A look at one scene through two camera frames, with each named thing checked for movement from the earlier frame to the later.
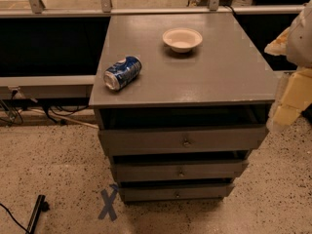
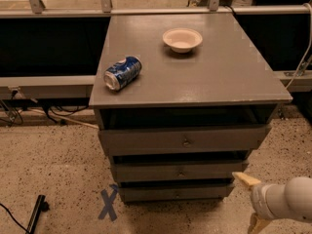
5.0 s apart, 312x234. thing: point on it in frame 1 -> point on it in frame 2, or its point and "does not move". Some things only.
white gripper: x=300 y=43 -> x=258 y=199
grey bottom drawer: x=191 y=192 does not move
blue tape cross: x=108 y=209 does not move
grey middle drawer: x=164 y=170 does not move
